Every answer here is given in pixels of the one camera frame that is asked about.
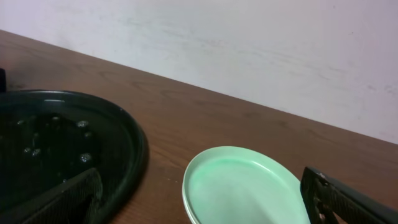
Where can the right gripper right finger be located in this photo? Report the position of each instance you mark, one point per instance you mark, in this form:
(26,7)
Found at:
(327,199)

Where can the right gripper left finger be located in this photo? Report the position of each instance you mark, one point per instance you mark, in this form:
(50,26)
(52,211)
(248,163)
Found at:
(74,201)

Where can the light green plate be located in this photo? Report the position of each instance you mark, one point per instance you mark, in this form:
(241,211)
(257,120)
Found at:
(230,184)

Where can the round black tray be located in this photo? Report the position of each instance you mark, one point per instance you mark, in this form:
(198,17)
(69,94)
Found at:
(48,137)

